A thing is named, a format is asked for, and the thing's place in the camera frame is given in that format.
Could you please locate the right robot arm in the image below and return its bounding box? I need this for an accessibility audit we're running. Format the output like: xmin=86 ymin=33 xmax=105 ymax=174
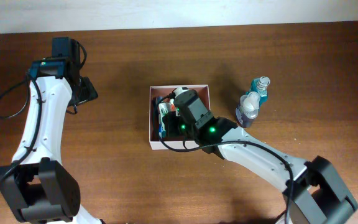
xmin=166 ymin=88 xmax=358 ymax=224

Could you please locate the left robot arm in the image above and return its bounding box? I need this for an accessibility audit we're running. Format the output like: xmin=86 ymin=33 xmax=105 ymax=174
xmin=0 ymin=37 xmax=103 ymax=223

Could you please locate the blue white toothbrush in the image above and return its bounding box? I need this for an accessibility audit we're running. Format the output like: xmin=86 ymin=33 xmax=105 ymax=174
xmin=156 ymin=101 xmax=168 ymax=138

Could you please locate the dark blue foam pump bottle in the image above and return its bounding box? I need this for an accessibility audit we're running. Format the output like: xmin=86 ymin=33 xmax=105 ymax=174
xmin=236 ymin=91 xmax=260 ymax=128

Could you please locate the teal mouthwash bottle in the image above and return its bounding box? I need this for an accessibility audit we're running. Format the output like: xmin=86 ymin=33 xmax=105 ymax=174
xmin=248 ymin=76 xmax=270 ymax=106

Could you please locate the pink cardboard box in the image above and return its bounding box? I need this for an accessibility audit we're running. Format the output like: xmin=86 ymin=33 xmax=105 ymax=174
xmin=149 ymin=84 xmax=210 ymax=151

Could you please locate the white green soap packet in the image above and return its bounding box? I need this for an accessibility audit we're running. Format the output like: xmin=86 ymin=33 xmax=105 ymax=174
xmin=158 ymin=102 xmax=177 ymax=116

